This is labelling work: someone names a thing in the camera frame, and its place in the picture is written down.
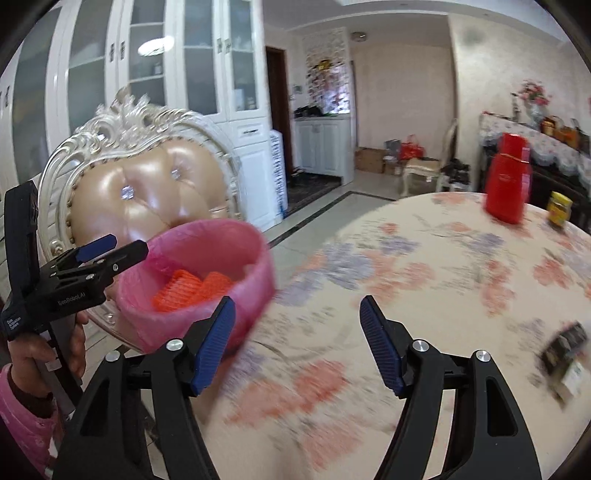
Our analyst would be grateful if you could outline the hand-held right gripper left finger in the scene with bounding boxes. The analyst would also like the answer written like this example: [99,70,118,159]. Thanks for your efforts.
[52,295,237,480]

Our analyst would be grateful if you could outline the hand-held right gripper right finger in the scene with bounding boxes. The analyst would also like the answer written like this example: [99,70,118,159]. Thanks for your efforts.
[359,295,542,480]

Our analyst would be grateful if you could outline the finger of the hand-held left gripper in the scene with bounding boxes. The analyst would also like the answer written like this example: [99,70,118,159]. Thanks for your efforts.
[76,234,117,265]
[99,240,149,278]

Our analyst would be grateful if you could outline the tall orange foam net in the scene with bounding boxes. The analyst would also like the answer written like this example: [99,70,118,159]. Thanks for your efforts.
[198,271,237,304]

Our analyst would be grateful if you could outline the round orange foam net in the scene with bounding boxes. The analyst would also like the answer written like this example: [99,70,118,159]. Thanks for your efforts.
[152,269,205,312]

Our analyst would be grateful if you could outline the bin with pink bag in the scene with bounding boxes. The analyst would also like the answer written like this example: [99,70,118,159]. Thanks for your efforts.
[113,219,276,354]

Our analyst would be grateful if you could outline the person's left hand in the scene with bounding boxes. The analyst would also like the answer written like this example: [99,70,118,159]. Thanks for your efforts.
[8,313,88,398]

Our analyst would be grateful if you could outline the beige tufted ornate chair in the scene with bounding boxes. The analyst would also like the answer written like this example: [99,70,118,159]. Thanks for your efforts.
[38,88,243,356]

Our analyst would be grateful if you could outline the floral tablecloth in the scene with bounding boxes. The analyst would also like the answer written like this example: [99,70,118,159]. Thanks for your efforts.
[198,191,591,480]

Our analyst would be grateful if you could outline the white stacked storage unit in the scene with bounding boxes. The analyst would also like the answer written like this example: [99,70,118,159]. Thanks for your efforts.
[269,129,290,220]

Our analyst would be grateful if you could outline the dark floor mat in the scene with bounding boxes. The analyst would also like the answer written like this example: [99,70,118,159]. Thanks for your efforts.
[288,171,343,208]

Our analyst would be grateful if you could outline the small black box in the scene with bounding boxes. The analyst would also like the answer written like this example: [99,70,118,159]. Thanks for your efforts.
[540,322,590,377]

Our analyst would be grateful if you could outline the white dining chair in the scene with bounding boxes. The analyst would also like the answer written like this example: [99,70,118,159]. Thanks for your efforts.
[401,119,463,195]

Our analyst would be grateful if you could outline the long white carton box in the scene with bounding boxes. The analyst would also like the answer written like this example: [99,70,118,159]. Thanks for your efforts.
[553,360,588,410]

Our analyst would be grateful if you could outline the cardboard box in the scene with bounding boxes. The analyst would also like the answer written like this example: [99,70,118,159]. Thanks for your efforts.
[355,147,389,174]

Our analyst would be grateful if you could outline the red gift bag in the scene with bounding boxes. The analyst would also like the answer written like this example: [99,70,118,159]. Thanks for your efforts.
[399,135,428,162]

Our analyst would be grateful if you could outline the red thermos flask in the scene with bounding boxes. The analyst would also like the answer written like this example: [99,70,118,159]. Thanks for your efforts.
[482,133,535,225]

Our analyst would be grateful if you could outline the dark wooden door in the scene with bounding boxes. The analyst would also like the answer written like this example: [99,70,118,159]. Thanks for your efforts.
[265,46,295,185]

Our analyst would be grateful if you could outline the tall white glass-door cabinet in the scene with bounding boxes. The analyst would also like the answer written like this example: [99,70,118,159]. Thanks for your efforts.
[0,0,273,232]

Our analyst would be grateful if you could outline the low white cabinet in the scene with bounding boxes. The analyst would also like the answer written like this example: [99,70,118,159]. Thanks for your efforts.
[294,115,357,186]

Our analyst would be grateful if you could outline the yellow-lid glass jar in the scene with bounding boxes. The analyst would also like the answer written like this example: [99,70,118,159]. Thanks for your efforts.
[547,191,574,228]

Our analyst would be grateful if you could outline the black sideboard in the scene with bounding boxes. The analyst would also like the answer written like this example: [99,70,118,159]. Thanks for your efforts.
[478,148,591,210]

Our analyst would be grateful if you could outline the lace floral sideboard cloth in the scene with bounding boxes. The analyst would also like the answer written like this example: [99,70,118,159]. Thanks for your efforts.
[478,111,591,179]

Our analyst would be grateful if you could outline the woven gift baskets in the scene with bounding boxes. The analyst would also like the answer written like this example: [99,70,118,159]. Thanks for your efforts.
[540,115,583,148]

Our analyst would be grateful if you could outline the vase of pink flowers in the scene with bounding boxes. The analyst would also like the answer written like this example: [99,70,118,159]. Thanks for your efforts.
[517,80,553,128]

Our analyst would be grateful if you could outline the wall photo collage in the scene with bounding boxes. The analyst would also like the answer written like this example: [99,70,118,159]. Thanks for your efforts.
[307,60,352,116]

